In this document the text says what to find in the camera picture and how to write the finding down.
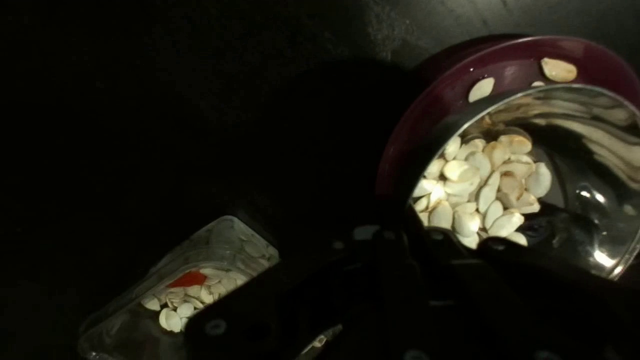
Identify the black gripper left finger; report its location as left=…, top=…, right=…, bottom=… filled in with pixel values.
left=191, top=227, right=431, bottom=360

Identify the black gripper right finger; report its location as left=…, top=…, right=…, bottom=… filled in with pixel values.
left=466, top=212, right=622, bottom=360

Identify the purple round lid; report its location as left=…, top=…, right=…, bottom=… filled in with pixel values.
left=374, top=35, right=640, bottom=211

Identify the clear plastic container with seeds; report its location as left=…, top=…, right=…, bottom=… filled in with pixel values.
left=76, top=215, right=281, bottom=360

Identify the white seed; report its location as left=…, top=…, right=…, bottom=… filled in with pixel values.
left=537, top=57, right=579, bottom=85
left=466, top=75, right=498, bottom=104

